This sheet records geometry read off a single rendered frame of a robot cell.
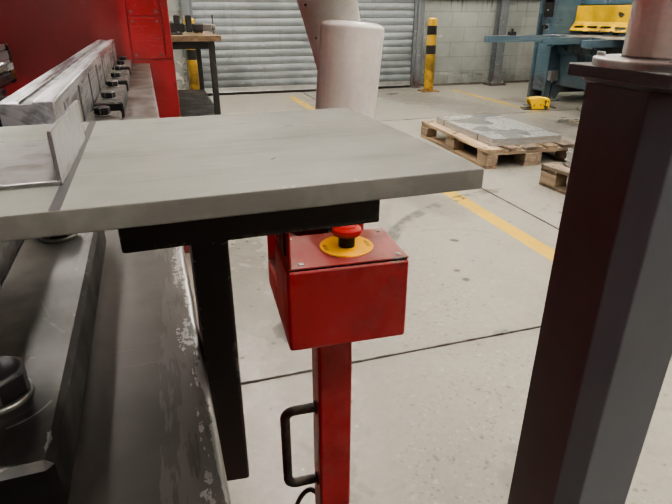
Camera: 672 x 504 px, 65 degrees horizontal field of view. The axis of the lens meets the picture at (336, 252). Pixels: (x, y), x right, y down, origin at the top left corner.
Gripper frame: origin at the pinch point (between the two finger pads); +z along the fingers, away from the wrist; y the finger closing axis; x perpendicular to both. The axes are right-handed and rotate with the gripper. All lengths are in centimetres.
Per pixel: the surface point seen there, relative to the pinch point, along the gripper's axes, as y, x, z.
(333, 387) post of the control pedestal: -0.3, -7.7, 20.9
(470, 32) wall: 411, 742, -40
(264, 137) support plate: -17, -42, -25
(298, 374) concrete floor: 11, 66, 73
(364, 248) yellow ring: 0.9, -11.4, -4.2
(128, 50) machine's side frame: -44, 171, -15
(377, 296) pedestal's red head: 2.1, -15.1, 1.1
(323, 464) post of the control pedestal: -0.7, -7.7, 36.7
